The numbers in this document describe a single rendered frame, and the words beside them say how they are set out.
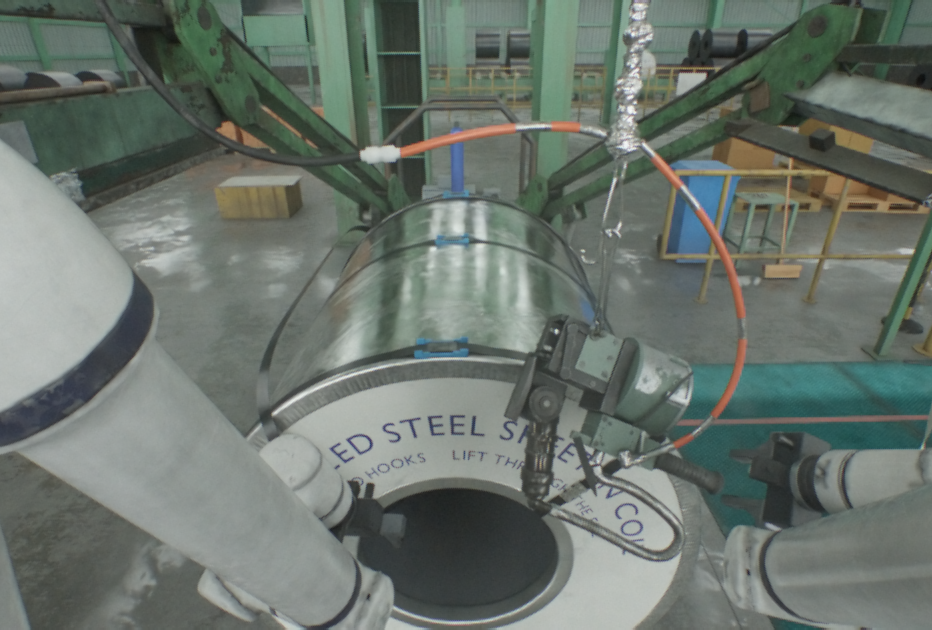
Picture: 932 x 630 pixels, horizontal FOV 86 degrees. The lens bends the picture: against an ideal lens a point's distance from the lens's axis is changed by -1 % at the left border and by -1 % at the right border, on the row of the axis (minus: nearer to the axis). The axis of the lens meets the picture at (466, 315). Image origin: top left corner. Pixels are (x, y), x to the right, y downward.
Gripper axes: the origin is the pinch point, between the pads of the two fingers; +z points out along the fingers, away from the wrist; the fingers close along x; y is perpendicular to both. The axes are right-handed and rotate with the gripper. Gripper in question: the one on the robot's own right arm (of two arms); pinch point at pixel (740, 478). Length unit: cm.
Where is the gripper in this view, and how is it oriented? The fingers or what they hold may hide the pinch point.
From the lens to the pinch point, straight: 96.4
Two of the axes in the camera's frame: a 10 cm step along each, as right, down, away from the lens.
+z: -2.4, 2.5, 9.4
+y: -9.1, -4.1, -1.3
